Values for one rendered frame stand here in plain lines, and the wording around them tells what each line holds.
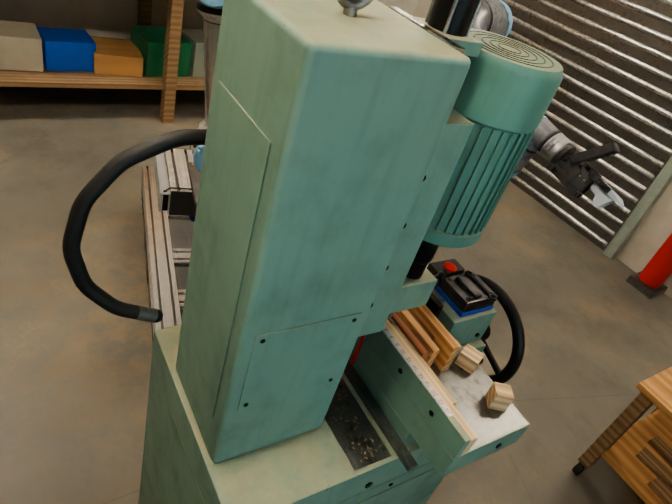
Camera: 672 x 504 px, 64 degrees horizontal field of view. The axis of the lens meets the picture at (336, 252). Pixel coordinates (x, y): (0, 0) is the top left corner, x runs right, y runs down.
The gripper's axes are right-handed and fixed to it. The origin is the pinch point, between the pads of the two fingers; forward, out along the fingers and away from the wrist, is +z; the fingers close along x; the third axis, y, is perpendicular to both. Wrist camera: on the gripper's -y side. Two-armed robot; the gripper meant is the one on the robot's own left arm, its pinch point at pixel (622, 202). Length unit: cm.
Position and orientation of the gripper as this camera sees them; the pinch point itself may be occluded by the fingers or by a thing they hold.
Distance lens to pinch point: 155.0
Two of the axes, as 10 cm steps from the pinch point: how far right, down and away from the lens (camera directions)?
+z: 5.2, 7.6, -3.9
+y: -6.3, 6.5, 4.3
